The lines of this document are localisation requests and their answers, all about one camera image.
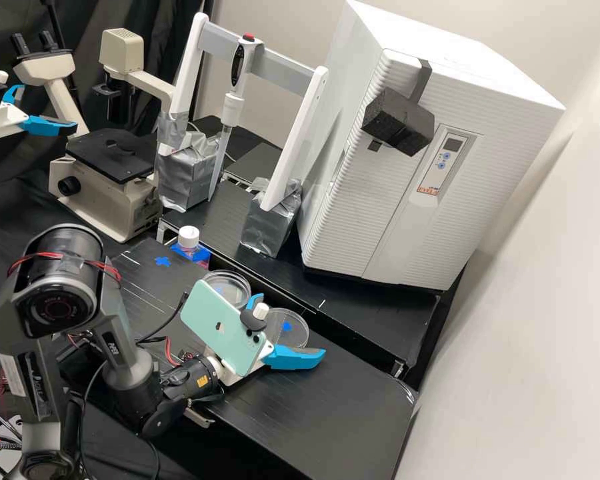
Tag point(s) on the white pipette stand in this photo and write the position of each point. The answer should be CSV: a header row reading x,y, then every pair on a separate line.
x,y
290,75

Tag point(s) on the small bottle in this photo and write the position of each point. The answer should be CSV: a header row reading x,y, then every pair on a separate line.
x,y
188,241

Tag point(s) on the petri dish lid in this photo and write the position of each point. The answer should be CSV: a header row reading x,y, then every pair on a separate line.
x,y
294,334

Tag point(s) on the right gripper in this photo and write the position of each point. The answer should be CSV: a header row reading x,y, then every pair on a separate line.
x,y
228,378

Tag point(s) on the white incubator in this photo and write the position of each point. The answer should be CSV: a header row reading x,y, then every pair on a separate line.
x,y
495,165

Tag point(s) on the petri dish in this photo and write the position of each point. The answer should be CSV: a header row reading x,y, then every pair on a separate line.
x,y
225,286

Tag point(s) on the pipette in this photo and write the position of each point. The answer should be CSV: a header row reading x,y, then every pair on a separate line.
x,y
236,80

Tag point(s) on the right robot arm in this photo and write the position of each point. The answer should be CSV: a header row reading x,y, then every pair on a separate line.
x,y
60,295

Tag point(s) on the incubator door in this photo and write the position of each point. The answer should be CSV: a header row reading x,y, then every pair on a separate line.
x,y
380,215

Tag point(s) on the black platform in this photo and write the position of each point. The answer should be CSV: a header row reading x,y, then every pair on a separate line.
x,y
375,325
300,400
225,215
252,162

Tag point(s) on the cream microscope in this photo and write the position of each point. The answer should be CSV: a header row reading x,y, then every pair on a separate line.
x,y
107,185

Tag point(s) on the right wrist camera phone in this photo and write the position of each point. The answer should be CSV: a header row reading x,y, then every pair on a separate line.
x,y
215,320

